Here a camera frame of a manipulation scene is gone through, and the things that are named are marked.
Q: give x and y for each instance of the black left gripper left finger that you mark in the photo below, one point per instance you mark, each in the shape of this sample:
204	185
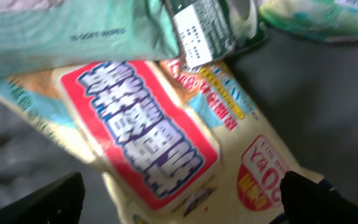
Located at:
59	202

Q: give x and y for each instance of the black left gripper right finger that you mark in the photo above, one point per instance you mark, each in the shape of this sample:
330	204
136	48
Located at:
306	202

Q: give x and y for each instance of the yellow red snack bag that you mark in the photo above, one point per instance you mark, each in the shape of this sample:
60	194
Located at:
174	146

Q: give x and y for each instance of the teal kleenex tissue pack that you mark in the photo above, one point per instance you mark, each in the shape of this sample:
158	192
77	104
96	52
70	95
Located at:
322	20

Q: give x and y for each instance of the green zam-buk box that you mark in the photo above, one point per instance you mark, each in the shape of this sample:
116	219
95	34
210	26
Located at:
211	30

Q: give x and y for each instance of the grey plastic mesh basket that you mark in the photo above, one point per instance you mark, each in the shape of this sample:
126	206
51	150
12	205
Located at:
307	90

